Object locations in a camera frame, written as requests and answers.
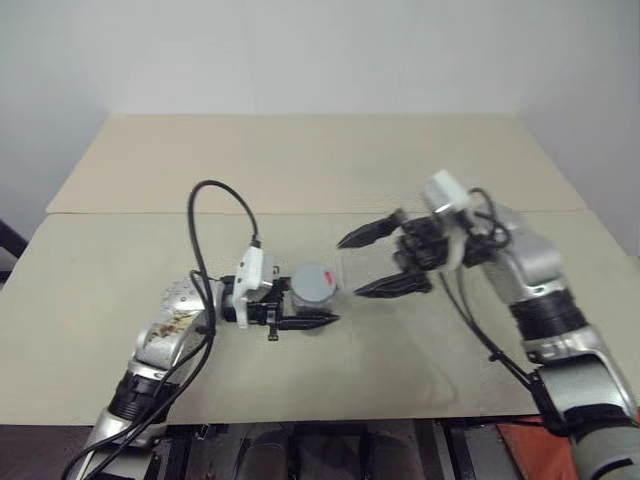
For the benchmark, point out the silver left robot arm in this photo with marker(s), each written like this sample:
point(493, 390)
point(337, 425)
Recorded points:
point(165, 335)

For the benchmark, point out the dark rounded shape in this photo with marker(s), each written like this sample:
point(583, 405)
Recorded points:
point(265, 452)

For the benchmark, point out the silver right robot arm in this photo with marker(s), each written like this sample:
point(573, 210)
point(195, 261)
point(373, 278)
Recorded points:
point(545, 280)

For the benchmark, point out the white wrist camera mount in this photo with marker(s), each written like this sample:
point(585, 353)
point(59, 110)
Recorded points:
point(447, 192)
point(250, 272)

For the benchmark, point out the black furniture piece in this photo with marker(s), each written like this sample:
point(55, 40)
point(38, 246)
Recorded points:
point(11, 250)

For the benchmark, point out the orange red object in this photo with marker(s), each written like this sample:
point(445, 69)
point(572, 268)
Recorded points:
point(530, 447)

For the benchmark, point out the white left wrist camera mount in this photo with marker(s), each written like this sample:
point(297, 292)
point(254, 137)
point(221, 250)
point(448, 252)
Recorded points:
point(250, 272)

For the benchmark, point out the gray jar lid red label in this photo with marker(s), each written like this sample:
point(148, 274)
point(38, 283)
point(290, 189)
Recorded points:
point(314, 282)

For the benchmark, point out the clear jar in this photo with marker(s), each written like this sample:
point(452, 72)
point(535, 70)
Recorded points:
point(312, 306)

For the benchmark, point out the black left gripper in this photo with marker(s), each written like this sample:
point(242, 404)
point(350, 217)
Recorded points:
point(260, 310)

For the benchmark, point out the transparent plastic box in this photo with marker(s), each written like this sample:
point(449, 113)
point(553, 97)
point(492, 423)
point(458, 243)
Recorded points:
point(367, 270)

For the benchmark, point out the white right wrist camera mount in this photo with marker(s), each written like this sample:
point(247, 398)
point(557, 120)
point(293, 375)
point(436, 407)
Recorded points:
point(447, 192)

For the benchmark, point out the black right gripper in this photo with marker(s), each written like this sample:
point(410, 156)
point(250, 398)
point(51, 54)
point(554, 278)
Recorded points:
point(422, 245)

